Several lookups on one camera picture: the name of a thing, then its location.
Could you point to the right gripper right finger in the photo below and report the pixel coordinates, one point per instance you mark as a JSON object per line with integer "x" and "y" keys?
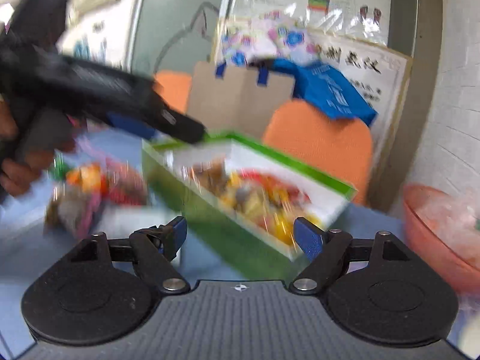
{"x": 331, "y": 252}

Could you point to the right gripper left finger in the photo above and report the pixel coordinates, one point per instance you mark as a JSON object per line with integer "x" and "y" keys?
{"x": 150, "y": 251}

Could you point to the pile of snack packets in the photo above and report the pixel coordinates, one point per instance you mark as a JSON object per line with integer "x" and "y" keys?
{"x": 81, "y": 193}

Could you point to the green snack box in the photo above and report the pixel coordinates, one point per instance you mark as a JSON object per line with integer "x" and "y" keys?
{"x": 242, "y": 198}

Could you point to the person's left hand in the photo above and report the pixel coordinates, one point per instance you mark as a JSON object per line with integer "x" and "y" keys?
{"x": 29, "y": 137}

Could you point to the orange chair right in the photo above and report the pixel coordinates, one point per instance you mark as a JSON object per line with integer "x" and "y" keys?
{"x": 342, "y": 148}

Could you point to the orange chair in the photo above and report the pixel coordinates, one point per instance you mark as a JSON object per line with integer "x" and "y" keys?
{"x": 342, "y": 148}
{"x": 174, "y": 88}

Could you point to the pink plastic bowl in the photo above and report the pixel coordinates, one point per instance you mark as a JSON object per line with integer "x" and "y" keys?
{"x": 444, "y": 231}

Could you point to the orange chair left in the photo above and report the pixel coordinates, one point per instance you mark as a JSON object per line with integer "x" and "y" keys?
{"x": 174, "y": 88}

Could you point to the blue bag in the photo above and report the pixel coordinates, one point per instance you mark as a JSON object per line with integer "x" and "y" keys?
{"x": 323, "y": 87}

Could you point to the framed calligraphy poster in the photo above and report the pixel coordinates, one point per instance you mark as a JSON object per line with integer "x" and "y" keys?
{"x": 381, "y": 75}

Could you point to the floral cloth bag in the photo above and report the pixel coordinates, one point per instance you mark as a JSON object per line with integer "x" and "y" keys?
{"x": 281, "y": 37}

